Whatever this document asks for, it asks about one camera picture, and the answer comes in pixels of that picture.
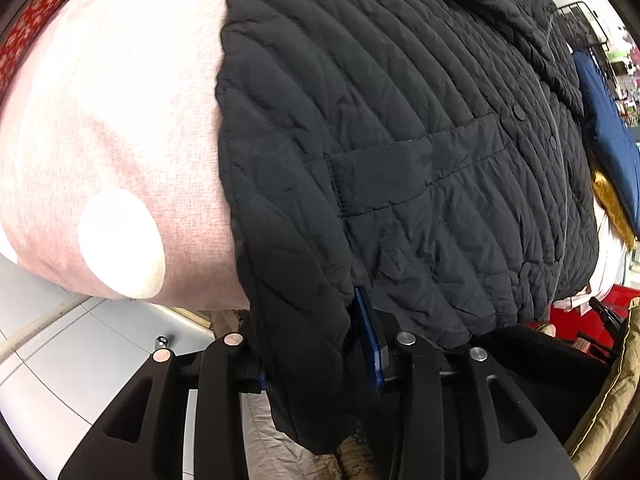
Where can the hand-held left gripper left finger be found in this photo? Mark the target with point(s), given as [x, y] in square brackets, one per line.
[225, 375]

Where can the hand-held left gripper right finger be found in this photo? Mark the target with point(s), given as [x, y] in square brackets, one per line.
[372, 345]

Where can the black quilted jacket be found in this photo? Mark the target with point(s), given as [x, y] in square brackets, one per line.
[375, 135]

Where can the metal floor hook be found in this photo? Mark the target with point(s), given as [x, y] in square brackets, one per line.
[161, 342]

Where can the grey quilted mat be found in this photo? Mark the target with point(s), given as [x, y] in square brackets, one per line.
[280, 440]

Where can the white pipe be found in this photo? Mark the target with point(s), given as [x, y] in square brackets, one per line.
[35, 325]

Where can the red box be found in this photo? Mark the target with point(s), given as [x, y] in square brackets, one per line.
[575, 305]

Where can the golden cloth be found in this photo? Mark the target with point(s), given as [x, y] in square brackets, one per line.
[612, 205]

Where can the pink polka dot bed sheet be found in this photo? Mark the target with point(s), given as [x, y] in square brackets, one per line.
[125, 110]

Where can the navy blue cloth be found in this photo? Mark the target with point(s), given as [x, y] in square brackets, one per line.
[605, 120]

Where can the red floral cloth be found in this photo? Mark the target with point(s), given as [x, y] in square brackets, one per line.
[30, 25]

